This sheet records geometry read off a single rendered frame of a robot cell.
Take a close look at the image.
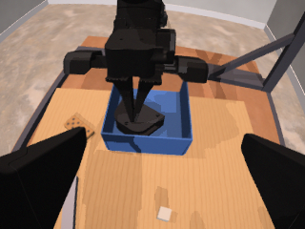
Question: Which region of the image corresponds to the blue open-top tray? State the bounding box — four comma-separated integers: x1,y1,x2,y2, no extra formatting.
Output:
101,82,193,156

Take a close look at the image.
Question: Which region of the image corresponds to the light orange flat board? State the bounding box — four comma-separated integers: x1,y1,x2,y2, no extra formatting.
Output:
31,88,275,229

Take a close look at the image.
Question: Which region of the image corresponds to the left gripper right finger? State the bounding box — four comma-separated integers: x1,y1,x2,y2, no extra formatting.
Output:
241,134,305,229

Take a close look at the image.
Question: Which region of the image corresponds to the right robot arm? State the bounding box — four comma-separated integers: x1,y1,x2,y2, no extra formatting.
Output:
104,0,176,78

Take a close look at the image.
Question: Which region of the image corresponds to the light grey flat bar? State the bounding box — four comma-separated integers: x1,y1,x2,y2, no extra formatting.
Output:
61,176,78,229

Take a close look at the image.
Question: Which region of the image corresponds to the small beige cube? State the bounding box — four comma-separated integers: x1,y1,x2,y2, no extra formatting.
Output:
156,206,172,222

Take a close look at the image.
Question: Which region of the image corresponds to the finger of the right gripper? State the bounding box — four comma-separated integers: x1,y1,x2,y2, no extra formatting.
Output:
133,78,162,122
105,77,134,122

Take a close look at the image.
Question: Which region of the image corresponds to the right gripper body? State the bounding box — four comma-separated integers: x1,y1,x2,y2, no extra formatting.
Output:
63,8,209,84

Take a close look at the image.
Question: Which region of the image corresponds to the orange domino tile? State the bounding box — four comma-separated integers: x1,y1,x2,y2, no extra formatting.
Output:
63,115,94,139

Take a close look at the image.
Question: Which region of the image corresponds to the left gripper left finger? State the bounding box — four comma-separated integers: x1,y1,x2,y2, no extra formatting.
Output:
0,127,87,229

